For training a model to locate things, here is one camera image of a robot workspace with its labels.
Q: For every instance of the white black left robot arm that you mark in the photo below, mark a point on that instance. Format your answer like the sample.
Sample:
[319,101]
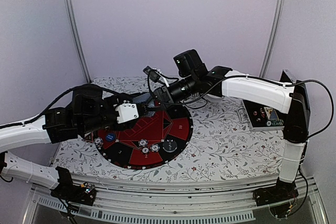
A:
[76,112]

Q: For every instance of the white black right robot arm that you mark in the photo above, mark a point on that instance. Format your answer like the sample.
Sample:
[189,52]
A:
[287,98]

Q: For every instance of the right aluminium frame post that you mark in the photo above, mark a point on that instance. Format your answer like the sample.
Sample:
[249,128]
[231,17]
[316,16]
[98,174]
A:
[272,38]

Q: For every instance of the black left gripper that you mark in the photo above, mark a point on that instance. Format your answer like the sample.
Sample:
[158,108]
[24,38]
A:
[128,125]

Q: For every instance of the boxed playing card deck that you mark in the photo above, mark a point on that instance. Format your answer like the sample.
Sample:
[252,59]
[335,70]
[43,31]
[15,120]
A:
[271,113]

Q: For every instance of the left aluminium frame post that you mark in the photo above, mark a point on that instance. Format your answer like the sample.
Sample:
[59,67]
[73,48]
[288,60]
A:
[76,38]

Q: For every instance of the floral white table cloth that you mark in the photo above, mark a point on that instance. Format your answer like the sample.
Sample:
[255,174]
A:
[222,147]

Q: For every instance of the blue playing card deck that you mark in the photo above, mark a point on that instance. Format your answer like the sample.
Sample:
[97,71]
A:
[145,105]

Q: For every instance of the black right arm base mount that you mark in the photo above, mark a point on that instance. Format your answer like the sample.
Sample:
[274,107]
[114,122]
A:
[283,195]

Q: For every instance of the blue small blind button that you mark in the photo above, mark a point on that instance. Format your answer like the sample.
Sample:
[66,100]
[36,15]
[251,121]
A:
[110,137]

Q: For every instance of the round red black poker mat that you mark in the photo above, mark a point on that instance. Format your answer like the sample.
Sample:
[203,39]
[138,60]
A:
[174,123]

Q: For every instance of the aluminium front rail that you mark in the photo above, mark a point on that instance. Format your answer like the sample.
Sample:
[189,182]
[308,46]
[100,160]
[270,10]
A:
[226,201]

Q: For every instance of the aluminium frame post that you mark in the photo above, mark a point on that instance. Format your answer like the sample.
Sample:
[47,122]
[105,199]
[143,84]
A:
[76,38]
[272,38]

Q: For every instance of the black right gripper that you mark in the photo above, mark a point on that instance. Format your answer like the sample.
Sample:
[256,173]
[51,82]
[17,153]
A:
[165,98]

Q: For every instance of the aluminium poker chip case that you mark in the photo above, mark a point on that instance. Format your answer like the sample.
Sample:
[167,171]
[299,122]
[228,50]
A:
[257,119]

